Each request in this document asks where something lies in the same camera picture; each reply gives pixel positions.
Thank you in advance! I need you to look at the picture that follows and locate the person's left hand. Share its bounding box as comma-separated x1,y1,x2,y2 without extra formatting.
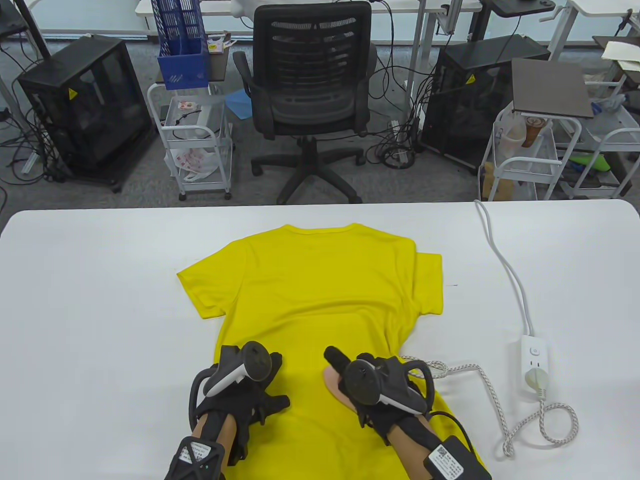
195,346,291,467

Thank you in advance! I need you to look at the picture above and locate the person's right hand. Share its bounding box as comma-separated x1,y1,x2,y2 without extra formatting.
324,346,435,446

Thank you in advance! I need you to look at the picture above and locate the pink electric iron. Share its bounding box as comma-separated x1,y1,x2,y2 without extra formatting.
322,366,358,408

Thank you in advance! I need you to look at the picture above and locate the yellow t-shirt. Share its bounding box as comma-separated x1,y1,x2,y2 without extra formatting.
176,223,488,480

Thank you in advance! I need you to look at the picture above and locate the braided white iron cord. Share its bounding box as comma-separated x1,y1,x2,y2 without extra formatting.
400,356,580,458

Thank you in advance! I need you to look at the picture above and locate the person's right forearm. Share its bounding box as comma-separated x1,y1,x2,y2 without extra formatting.
387,415,451,480

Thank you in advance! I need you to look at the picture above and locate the person's left forearm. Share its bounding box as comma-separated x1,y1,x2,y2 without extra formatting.
190,415,240,461

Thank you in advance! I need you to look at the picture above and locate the black white hand controller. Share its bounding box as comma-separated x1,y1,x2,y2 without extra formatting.
188,341,273,433
341,354,435,415

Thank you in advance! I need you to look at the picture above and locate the white table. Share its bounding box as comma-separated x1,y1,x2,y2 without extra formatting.
0,199,640,480

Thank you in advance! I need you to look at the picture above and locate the white red plastic bag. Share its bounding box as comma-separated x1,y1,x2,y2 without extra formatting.
165,147,219,182

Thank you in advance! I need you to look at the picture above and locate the brown cardboard box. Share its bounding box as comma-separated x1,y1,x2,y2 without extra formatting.
482,162,516,201

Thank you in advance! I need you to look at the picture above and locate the white floor power strip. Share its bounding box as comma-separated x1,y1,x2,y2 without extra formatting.
390,119,408,166

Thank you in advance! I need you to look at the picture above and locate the blue plastic sheet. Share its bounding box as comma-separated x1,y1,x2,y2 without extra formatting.
223,90,253,120

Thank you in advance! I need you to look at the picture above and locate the translucent white container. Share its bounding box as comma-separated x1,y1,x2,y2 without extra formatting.
499,117,527,158

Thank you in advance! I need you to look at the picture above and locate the black mesh office chair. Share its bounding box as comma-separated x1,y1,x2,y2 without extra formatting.
231,1,378,205

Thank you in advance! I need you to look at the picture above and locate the black computer case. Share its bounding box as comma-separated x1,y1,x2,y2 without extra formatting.
420,35,551,173
17,35,153,193

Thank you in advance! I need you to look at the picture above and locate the brown coffee cup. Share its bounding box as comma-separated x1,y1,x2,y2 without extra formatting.
520,115,548,148

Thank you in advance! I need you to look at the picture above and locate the green plastic object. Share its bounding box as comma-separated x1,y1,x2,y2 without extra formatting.
570,154,612,173

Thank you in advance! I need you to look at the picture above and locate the blue file rack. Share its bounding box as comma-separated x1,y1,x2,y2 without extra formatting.
150,0,211,91

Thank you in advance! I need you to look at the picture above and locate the black desk stand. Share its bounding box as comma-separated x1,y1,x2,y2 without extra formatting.
470,0,557,42

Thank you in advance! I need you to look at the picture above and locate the beige paper folder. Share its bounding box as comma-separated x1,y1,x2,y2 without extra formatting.
600,40,640,73

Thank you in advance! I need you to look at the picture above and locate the white crank desk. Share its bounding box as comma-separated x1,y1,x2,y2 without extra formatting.
537,0,640,61

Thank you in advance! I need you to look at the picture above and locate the black caged wrist camera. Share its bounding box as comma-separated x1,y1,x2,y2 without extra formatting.
164,436,226,480

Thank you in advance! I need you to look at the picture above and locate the black box wrist camera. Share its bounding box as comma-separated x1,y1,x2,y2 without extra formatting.
424,436,493,480

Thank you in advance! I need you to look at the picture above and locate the white power strip cable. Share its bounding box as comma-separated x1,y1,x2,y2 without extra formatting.
472,200,538,338

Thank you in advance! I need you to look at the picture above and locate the black cable bundle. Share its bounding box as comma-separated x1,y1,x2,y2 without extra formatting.
365,135,416,171

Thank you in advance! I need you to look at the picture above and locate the white wire cart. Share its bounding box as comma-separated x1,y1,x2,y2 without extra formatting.
477,102,583,202
147,82,235,201
560,90,640,200

